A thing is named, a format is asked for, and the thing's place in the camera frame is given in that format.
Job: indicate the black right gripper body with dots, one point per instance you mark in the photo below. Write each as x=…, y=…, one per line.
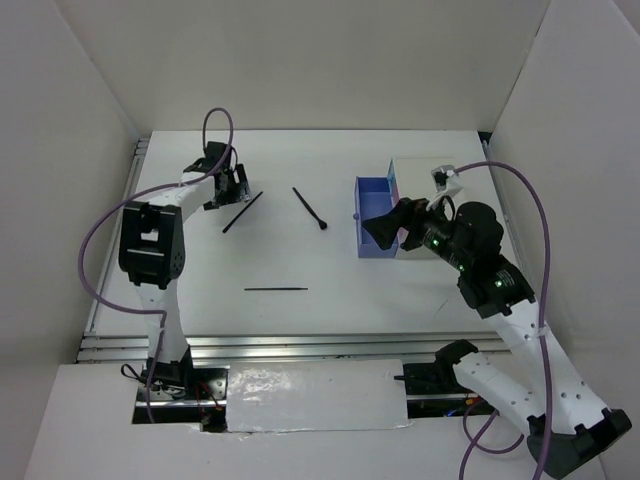
x=430, y=225

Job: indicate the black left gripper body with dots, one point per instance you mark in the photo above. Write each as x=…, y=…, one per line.
x=235, y=191

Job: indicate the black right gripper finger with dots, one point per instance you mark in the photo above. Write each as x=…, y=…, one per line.
x=384, y=228
x=413, y=241

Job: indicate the thin black eyeliner brush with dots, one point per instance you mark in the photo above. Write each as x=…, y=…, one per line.
x=241, y=213

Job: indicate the purple drawer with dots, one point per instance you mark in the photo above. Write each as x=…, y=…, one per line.
x=372, y=198

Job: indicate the pink drawer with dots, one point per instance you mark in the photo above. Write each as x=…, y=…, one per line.
x=395, y=192

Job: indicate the blue drawer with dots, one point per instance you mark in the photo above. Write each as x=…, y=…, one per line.
x=391, y=175

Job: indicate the black angled makeup brush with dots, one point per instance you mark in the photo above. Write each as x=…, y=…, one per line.
x=321, y=223

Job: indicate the thin black liner pencil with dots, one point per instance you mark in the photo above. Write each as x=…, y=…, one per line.
x=275, y=288

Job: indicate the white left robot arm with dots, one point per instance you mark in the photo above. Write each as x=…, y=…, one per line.
x=152, y=253

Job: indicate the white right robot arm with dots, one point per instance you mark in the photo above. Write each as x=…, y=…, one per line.
x=564, y=422

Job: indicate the white drawer organizer box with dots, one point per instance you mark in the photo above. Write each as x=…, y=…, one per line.
x=413, y=175

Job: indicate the white foil-taped cover panel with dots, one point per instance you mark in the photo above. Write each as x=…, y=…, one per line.
x=337, y=395

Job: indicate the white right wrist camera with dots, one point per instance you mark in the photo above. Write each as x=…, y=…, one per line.
x=446, y=181

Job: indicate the aluminium frame rail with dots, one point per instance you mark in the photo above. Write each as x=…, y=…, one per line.
x=209, y=349

